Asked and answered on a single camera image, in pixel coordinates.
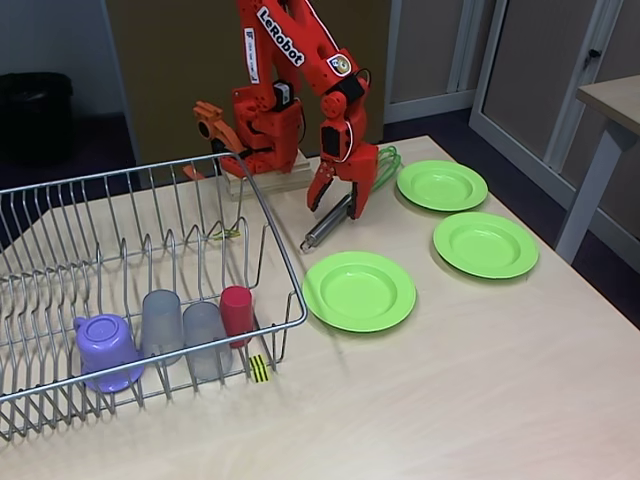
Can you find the light orange table clamp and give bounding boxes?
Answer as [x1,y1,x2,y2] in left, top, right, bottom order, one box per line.
[180,99,251,182]

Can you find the yellow black striped tape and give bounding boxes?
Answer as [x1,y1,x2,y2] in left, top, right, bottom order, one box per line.
[248,353,273,385]

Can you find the grey sliding door cabinet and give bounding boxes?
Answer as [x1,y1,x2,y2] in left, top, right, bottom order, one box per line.
[468,0,640,236]

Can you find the black waste bin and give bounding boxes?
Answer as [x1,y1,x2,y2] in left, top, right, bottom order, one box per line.
[0,72,75,166]

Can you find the red plastic cup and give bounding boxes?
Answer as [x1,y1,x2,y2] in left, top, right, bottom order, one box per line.
[218,284,255,350]

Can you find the green plastic plate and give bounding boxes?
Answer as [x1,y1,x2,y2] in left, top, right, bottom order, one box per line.
[301,250,418,335]
[396,159,489,213]
[432,211,540,280]

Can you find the translucent grey plastic cup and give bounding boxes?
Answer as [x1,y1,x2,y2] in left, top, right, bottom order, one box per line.
[141,288,184,367]
[182,301,234,381]

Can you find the brown pin board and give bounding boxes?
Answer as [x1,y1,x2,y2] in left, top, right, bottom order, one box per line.
[104,0,392,166]

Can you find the purple plastic mug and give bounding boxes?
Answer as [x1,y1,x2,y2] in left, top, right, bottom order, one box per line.
[73,313,146,394]

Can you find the wooden base block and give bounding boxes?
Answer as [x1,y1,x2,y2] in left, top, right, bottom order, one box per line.
[223,149,321,201]

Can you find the green whisk with steel handle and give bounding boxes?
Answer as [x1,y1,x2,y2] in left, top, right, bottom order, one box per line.
[298,145,403,253]

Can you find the beige desk with grey leg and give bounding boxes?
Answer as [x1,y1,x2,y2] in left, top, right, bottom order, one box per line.
[554,74,640,266]

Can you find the white servo cable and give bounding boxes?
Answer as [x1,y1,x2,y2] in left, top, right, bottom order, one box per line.
[304,0,372,161]

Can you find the metal wire dish rack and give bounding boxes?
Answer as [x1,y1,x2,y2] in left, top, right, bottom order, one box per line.
[0,149,309,442]

